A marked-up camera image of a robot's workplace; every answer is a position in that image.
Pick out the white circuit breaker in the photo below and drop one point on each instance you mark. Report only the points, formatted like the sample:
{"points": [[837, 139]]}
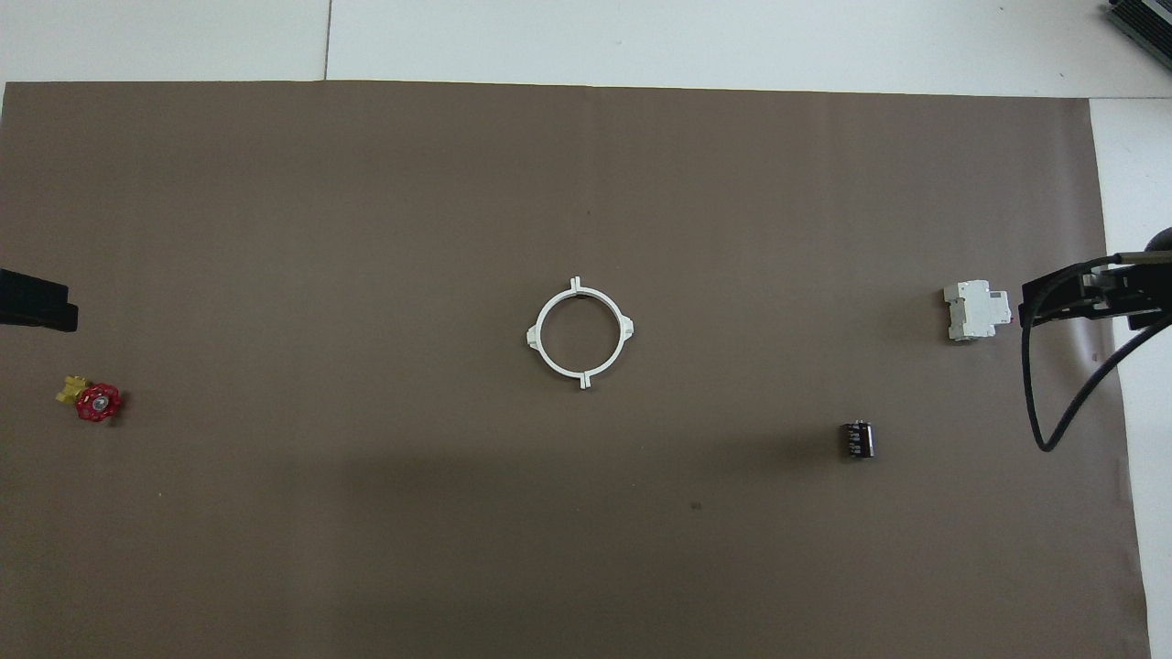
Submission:
{"points": [[978, 313]]}

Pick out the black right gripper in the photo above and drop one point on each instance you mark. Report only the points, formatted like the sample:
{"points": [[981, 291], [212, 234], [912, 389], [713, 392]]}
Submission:
{"points": [[1131, 291]]}

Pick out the black cylindrical capacitor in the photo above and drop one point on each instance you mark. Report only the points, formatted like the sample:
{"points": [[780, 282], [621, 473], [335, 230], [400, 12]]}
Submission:
{"points": [[858, 439]]}

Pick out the grey ribbed device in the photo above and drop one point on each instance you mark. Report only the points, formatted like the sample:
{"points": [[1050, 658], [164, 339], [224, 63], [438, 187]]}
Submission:
{"points": [[1144, 16]]}

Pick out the brown paper mat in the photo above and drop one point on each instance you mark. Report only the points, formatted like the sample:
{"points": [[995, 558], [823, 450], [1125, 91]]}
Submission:
{"points": [[549, 513]]}

